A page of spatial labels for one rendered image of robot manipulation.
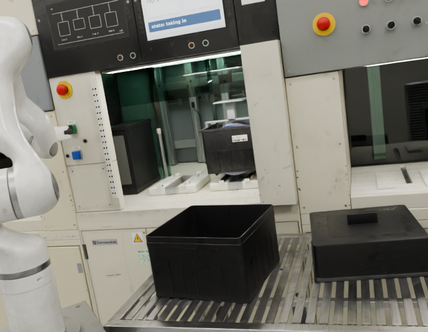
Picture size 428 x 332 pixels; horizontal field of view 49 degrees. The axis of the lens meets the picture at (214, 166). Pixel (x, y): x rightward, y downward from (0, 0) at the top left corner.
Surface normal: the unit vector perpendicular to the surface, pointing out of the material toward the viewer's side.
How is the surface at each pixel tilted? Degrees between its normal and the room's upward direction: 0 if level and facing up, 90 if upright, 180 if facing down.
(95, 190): 90
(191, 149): 90
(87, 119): 90
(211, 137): 90
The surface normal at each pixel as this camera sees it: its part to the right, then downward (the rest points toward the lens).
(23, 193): 0.26, 0.04
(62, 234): -0.28, 0.22
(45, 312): 0.72, 0.03
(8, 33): 0.22, -0.26
